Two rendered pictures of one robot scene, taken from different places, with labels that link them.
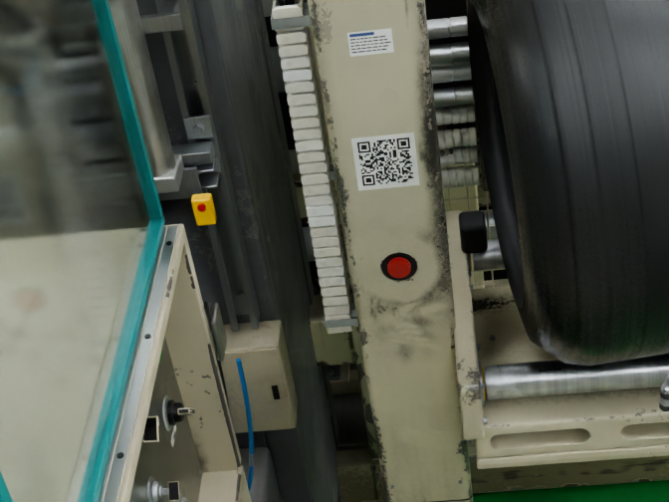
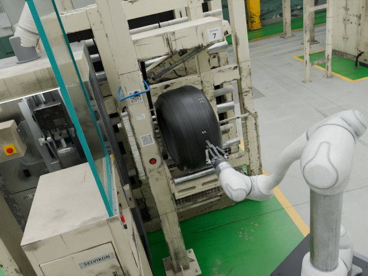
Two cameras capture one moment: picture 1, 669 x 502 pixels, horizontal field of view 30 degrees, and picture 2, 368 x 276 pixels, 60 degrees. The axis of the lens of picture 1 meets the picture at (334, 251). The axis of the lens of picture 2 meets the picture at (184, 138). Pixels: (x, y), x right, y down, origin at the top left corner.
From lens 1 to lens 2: 0.55 m
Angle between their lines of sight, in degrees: 16
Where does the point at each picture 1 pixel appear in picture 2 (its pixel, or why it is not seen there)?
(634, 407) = (202, 179)
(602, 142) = (186, 125)
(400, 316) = (154, 171)
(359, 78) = (139, 124)
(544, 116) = (175, 122)
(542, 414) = (185, 184)
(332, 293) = (140, 170)
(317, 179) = (134, 146)
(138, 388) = (113, 179)
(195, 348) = (117, 180)
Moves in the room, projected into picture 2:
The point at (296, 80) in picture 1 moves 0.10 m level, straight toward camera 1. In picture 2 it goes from (127, 126) to (131, 132)
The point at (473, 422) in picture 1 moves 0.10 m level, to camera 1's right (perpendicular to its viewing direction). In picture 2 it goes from (173, 188) to (187, 183)
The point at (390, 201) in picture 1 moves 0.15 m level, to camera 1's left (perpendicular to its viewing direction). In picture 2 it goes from (149, 148) to (126, 155)
